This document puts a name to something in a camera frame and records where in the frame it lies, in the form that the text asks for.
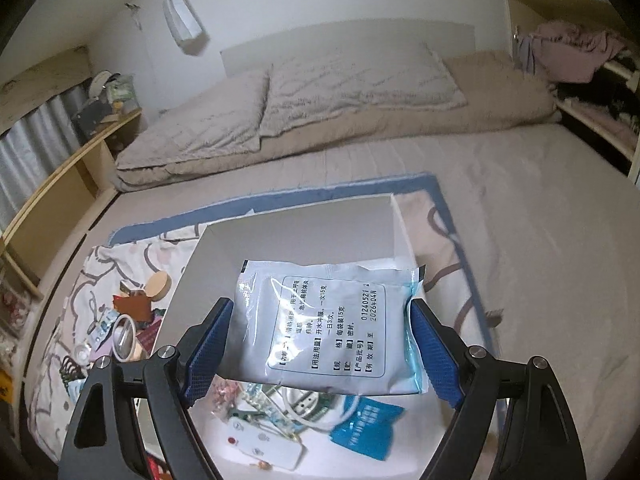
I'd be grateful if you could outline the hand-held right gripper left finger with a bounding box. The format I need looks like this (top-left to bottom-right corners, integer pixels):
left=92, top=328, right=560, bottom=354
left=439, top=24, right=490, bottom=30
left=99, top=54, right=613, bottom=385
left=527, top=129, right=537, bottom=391
left=59, top=297, right=235, bottom=480

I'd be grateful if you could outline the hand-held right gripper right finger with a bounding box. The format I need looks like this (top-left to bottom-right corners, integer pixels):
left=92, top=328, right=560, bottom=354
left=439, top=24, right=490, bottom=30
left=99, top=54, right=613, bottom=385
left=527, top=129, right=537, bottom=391
left=407, top=297, right=586, bottom=480

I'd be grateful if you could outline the pink patterned packet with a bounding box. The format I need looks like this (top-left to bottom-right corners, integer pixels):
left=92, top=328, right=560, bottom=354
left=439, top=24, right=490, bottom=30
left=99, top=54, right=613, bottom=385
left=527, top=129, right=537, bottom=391
left=210, top=377, right=246, bottom=418

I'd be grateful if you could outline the brown leather piece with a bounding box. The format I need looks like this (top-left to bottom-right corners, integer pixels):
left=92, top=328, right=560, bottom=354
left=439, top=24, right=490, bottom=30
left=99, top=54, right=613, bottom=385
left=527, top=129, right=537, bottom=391
left=112, top=292, right=151, bottom=323

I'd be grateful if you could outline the blue white medicine sachet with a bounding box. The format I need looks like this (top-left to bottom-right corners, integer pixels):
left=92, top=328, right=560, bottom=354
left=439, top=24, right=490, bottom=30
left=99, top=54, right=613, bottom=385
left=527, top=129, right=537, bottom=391
left=87, top=312, right=118, bottom=346
left=330, top=395, right=405, bottom=461

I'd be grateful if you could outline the white cable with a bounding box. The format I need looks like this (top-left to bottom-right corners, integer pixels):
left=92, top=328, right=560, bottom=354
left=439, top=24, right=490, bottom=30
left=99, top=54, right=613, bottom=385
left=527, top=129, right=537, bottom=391
left=280, top=385, right=361, bottom=433

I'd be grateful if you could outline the white remote control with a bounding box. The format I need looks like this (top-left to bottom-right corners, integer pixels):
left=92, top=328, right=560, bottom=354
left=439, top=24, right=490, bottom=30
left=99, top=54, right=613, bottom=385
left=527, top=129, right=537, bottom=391
left=212, top=417, right=306, bottom=472

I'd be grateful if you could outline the large white medicine sachet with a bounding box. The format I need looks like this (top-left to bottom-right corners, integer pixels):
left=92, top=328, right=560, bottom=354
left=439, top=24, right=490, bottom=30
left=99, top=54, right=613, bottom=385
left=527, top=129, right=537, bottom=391
left=234, top=259, right=426, bottom=396

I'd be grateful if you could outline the white cardboard box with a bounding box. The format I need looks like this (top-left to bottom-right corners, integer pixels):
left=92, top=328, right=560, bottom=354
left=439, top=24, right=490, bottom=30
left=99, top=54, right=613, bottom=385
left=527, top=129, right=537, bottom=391
left=134, top=194, right=453, bottom=480

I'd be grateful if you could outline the printed blanket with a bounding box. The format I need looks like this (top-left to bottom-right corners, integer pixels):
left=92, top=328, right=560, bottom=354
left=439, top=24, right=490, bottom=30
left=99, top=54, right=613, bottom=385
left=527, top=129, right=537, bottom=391
left=25, top=172, right=501, bottom=480

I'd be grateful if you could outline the round wooden disc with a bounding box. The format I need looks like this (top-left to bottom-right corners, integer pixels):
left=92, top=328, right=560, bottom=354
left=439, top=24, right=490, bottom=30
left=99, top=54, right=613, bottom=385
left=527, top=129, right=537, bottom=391
left=142, top=271, right=172, bottom=303

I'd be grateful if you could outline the red white patterned item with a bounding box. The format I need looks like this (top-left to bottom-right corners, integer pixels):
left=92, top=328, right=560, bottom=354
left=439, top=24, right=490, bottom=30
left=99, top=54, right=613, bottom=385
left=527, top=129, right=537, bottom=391
left=0, top=280, right=31, bottom=341

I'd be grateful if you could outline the grey quilted pillow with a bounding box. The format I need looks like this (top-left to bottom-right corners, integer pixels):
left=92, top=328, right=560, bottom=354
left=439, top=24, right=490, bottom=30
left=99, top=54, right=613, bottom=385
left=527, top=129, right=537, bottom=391
left=116, top=67, right=271, bottom=171
left=260, top=42, right=468, bottom=137

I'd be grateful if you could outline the dark bag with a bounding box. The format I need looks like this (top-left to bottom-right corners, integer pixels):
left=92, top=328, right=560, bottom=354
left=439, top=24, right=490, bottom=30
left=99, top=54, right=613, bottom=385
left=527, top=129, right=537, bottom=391
left=72, top=100, right=118, bottom=136

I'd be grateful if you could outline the beige folded comforter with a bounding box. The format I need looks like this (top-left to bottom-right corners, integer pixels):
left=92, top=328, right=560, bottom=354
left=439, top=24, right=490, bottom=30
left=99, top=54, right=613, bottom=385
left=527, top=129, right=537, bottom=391
left=116, top=51, right=563, bottom=192

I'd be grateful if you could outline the grey curtain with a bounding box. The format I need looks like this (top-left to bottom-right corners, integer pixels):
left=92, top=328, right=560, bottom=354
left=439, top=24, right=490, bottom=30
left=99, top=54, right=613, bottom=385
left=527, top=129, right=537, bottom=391
left=0, top=82, right=96, bottom=233

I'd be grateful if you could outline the green white pouch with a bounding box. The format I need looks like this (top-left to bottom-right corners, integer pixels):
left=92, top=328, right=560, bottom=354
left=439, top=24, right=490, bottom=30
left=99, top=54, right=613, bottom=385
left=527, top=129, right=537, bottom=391
left=107, top=77, right=138, bottom=111

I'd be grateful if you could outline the wooden closet shelf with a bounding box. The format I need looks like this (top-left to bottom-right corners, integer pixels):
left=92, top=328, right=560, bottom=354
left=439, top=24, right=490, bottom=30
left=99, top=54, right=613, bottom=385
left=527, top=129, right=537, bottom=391
left=555, top=60, right=640, bottom=161

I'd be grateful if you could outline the beige hat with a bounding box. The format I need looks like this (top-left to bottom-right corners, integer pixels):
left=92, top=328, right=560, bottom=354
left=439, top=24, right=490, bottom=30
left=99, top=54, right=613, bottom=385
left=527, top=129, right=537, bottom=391
left=89, top=71, right=118, bottom=98

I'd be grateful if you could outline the dark clothes pile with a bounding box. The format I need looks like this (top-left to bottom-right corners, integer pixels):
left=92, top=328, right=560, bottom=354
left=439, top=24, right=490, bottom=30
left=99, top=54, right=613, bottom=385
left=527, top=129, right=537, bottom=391
left=552, top=52, right=640, bottom=126

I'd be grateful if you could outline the wooden curtain pelmet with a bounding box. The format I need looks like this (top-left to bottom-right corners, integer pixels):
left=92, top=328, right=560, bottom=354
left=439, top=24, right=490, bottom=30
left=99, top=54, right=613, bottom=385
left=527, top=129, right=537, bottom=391
left=0, top=45, right=93, bottom=133

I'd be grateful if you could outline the pink clothes pile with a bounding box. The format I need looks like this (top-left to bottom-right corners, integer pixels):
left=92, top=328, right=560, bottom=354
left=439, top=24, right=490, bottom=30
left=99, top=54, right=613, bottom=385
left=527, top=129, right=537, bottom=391
left=515, top=20, right=633, bottom=83

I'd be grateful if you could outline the white tube ring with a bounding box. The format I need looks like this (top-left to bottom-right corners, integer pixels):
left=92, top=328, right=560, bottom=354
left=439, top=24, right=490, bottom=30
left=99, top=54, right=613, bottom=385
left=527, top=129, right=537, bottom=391
left=112, top=316, right=143, bottom=361

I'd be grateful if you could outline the white wall bag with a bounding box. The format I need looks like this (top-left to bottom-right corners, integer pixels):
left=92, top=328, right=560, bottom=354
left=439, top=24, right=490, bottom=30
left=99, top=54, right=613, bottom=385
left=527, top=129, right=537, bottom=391
left=162, top=0, right=207, bottom=55

